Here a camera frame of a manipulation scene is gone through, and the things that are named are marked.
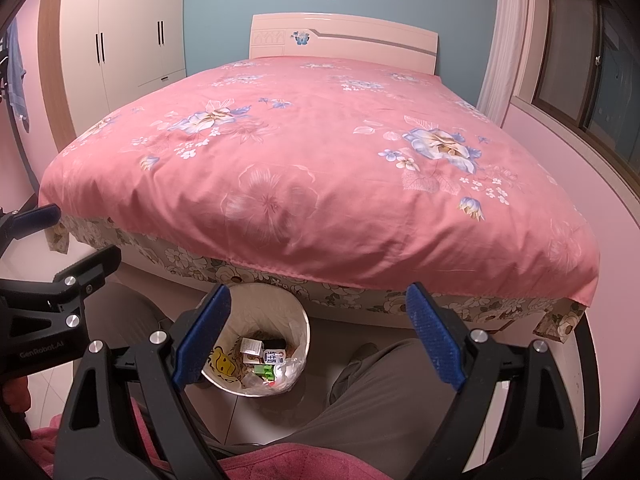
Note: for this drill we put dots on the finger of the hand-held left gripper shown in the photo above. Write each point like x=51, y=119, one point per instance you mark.
x=97, y=262
x=35, y=217

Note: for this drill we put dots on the dark framed window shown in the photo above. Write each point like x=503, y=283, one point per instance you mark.
x=590, y=70

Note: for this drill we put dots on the white trash bin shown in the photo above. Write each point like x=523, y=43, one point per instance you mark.
x=280, y=310

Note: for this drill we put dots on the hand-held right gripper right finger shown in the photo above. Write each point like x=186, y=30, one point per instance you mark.
x=435, y=340

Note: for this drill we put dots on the pink floral blanket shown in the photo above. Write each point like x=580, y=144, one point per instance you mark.
x=320, y=170

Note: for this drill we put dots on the black foam cylinder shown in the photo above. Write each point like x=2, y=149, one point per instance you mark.
x=275, y=344

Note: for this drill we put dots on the yellow cartoon printed wrapper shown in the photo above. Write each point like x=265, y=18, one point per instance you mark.
x=223, y=360

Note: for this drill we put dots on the small white carton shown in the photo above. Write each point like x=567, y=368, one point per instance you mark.
x=251, y=346

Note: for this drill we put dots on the cream wardrobe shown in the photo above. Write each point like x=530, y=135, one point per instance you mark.
x=125, y=35

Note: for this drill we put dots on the white curtain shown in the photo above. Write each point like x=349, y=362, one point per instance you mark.
x=505, y=40

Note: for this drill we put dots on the blue hanging clothing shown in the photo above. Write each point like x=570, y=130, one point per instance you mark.
x=17, y=75

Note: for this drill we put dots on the person's left forearm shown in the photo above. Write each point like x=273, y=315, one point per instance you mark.
x=14, y=395

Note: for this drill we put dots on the green ridged plastic block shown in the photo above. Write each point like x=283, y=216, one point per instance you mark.
x=265, y=371

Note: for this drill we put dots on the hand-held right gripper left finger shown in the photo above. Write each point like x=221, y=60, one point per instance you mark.
x=205, y=335

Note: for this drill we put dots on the person's pink fleece top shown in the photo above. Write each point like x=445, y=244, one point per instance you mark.
x=280, y=462

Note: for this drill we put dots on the white printed carton box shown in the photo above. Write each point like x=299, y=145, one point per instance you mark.
x=273, y=357

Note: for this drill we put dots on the clear plastic bag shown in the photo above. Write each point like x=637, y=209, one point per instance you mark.
x=292, y=367

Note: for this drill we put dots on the cream bed headboard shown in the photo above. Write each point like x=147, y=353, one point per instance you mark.
x=350, y=35

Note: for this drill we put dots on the floral bed sheet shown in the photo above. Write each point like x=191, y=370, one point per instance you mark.
x=350, y=296

